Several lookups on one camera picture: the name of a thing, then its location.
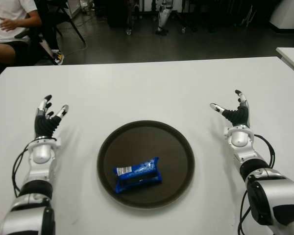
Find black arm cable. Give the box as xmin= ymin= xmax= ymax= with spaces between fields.
xmin=11 ymin=141 xmax=37 ymax=198
xmin=237 ymin=134 xmax=276 ymax=235

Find seated person white shirt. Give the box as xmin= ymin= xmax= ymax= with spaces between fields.
xmin=0 ymin=0 xmax=44 ymax=76

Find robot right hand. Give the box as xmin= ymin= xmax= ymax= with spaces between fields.
xmin=209 ymin=90 xmax=250 ymax=128

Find white floor cable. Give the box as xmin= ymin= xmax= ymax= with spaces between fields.
xmin=61 ymin=19 xmax=89 ymax=56

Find black wheeled stand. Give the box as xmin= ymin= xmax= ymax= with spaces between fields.
xmin=172 ymin=7 xmax=194 ymax=34

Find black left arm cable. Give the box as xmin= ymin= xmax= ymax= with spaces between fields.
xmin=11 ymin=141 xmax=37 ymax=198

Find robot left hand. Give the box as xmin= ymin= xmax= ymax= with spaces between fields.
xmin=34 ymin=94 xmax=70 ymax=141

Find round brown tray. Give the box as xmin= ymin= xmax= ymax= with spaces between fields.
xmin=97 ymin=120 xmax=196 ymax=209

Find black equipment cart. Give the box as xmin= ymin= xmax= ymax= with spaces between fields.
xmin=106 ymin=0 xmax=133 ymax=35

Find white side table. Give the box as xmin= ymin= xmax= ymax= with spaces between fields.
xmin=275 ymin=47 xmax=294 ymax=80

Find white cabinet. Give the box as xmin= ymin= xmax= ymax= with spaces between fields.
xmin=269 ymin=0 xmax=294 ymax=31

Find folded silver frame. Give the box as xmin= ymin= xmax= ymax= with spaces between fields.
xmin=240 ymin=4 xmax=257 ymax=27

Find blue Oreo packet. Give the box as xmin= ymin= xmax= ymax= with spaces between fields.
xmin=113 ymin=156 xmax=163 ymax=194

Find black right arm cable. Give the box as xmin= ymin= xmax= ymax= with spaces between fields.
xmin=237 ymin=134 xmax=276 ymax=235

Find black chair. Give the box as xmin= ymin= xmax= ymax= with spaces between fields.
xmin=14 ymin=0 xmax=86 ymax=66

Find standing person dark trousers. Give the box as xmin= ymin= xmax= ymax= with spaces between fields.
xmin=35 ymin=0 xmax=65 ymax=66

